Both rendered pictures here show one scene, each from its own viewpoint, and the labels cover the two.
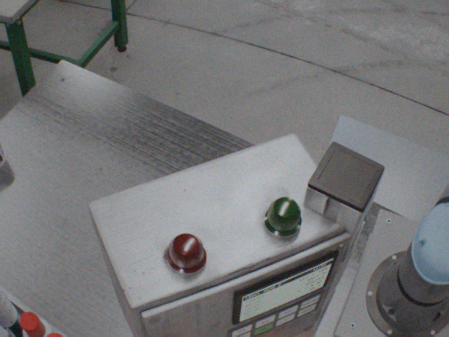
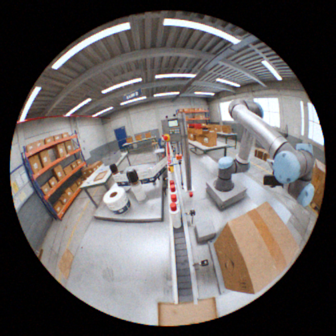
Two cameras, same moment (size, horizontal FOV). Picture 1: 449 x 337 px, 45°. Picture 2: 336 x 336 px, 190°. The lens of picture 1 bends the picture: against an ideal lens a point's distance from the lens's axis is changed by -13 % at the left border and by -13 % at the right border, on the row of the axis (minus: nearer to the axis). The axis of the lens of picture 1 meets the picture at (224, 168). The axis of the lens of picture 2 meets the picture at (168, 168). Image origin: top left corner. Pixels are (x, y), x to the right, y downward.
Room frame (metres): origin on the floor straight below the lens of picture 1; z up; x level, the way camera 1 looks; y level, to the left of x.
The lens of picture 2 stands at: (-0.20, -0.64, 1.43)
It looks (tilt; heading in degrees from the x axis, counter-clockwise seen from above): 26 degrees down; 64
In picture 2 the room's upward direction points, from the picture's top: 11 degrees counter-clockwise
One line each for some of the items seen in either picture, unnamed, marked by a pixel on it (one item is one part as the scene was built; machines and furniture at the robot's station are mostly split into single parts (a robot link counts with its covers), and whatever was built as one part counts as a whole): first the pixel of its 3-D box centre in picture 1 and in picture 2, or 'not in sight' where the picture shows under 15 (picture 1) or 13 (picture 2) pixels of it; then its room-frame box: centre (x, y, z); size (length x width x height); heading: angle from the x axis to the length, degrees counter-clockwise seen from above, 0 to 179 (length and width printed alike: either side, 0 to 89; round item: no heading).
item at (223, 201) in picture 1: (219, 280); (174, 129); (0.23, 0.00, 1.38); 0.17 x 0.10 x 0.19; 116
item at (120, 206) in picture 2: not in sight; (117, 201); (-0.39, 0.05, 0.95); 0.20 x 0.20 x 0.14
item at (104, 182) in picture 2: not in sight; (113, 177); (-0.66, 1.96, 0.40); 1.90 x 0.75 x 0.80; 68
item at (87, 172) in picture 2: not in sight; (91, 172); (-1.97, 3.93, 0.32); 1.20 x 0.83 x 0.64; 157
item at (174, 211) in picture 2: not in sight; (175, 216); (-0.07, -0.36, 0.98); 0.05 x 0.05 x 0.20
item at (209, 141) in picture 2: not in sight; (209, 138); (1.79, 0.82, 0.97); 0.51 x 0.39 x 0.37; 164
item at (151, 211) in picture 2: not in sight; (133, 189); (-0.23, 0.27, 0.86); 0.80 x 0.67 x 0.05; 61
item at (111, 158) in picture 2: not in sight; (113, 157); (-0.49, 2.17, 0.91); 0.60 x 0.40 x 0.22; 72
